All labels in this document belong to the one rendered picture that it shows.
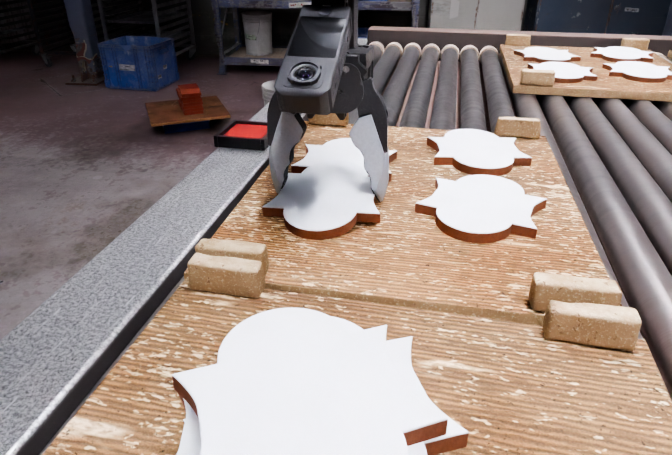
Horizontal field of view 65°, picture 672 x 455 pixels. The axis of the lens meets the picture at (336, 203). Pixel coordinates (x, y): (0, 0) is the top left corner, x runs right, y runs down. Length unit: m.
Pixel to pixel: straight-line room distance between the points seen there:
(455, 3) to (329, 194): 4.57
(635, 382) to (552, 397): 0.06
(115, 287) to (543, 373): 0.35
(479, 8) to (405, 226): 4.61
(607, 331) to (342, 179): 0.29
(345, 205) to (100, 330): 0.24
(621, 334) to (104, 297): 0.40
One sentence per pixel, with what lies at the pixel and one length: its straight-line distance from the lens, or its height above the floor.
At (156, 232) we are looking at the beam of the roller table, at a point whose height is 0.92.
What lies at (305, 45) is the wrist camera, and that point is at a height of 1.11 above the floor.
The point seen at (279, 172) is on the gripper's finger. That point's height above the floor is 0.97.
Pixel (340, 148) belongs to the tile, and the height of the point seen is 0.95.
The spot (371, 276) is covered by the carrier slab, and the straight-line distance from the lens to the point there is 0.44.
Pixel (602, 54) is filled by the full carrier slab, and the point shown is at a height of 0.94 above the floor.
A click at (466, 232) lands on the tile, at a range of 0.50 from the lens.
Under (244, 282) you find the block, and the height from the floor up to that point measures 0.95.
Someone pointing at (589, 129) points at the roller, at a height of 0.91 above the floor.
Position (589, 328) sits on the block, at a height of 0.95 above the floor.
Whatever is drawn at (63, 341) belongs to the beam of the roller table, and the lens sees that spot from 0.46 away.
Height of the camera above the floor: 1.19
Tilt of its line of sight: 27 degrees down
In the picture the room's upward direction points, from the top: straight up
